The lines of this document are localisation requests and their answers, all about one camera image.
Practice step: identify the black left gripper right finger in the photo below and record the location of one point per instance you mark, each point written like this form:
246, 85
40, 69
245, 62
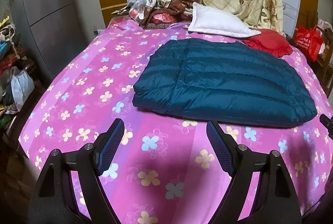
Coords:
260, 190

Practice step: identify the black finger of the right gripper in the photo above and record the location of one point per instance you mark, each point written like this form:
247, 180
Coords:
327, 123

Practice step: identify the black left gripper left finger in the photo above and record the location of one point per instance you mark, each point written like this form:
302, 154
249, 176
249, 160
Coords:
68, 189

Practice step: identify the teal quilted down jacket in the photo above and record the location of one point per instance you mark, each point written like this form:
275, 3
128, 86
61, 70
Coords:
227, 82

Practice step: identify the pile of colourful clothes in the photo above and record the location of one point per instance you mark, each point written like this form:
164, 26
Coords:
11, 51

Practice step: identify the wooden chair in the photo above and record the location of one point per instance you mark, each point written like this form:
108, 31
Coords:
322, 66

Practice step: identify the red shopping bag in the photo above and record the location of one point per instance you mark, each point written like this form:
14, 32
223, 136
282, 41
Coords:
309, 42

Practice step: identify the red cushion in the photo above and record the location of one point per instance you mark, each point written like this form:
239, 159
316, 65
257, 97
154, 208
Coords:
271, 42

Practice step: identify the white plastic bag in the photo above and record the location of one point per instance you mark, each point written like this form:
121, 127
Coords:
22, 86

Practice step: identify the white pillow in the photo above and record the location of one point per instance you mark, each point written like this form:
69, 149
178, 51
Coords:
210, 20

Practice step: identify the grey refrigerator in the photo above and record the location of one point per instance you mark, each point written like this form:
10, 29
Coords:
55, 31

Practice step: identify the clear plastic bag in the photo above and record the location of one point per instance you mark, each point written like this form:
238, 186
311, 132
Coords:
136, 11

